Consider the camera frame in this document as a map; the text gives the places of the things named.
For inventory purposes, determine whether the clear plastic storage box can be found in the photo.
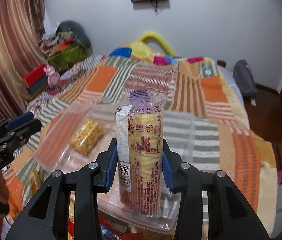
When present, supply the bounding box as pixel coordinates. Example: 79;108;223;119
34;102;195;234

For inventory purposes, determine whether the golden snack pack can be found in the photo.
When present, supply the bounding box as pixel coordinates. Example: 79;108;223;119
69;119;104;155

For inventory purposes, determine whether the yellow wafer roll pack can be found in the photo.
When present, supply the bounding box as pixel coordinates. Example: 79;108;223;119
116;89;166;217

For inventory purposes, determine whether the red chip bag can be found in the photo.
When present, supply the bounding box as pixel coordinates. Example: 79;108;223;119
68;215;144;239

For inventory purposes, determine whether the red and black box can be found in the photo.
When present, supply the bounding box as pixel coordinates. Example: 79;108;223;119
21;64;48;95

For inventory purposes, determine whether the pink plush toy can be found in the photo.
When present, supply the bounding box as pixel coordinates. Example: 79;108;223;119
44;65;60;89

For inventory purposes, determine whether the striped brown curtain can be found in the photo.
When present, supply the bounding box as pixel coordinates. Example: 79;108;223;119
0;0;46;120

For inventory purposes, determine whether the clutter pile with green bag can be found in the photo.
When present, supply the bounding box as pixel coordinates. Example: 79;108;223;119
38;20;92;73

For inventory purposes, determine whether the patchwork striped blanket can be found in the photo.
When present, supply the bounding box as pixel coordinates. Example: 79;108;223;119
6;55;277;233

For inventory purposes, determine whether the yellow pillow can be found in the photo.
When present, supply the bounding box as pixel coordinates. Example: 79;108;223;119
127;31;177;65

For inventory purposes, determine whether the grey bag on floor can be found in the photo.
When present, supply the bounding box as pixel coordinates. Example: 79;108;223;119
233;60;257;98

